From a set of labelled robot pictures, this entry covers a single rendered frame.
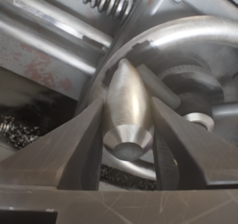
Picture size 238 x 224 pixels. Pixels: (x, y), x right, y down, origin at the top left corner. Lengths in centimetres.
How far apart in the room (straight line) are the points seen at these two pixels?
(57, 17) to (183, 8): 18
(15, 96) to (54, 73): 13
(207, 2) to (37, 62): 35
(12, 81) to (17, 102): 7
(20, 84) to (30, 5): 29
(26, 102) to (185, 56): 40
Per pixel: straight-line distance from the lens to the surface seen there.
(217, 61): 28
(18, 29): 37
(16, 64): 50
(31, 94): 58
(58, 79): 48
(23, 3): 34
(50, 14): 34
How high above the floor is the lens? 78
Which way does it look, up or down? 32 degrees down
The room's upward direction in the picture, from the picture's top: 36 degrees clockwise
